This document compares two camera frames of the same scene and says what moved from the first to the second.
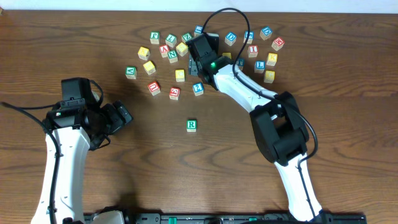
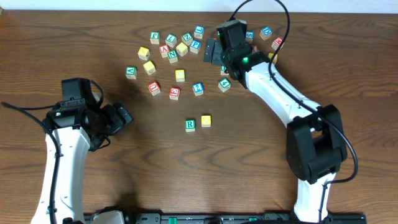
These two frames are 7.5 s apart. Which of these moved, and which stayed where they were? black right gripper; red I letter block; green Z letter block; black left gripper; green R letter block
Moved: black right gripper
Stayed: black left gripper; red I letter block; green R letter block; green Z letter block
